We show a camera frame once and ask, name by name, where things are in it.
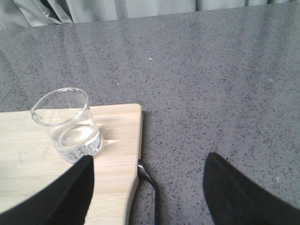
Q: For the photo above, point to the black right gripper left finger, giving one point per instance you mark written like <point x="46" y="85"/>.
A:
<point x="64" y="202"/>

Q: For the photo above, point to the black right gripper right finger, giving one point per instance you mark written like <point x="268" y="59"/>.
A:
<point x="234" y="199"/>

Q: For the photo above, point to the wooden cutting board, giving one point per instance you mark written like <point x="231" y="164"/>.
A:
<point x="29" y="162"/>

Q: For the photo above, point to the clear glass beaker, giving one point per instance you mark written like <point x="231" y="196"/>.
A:
<point x="67" y="119"/>

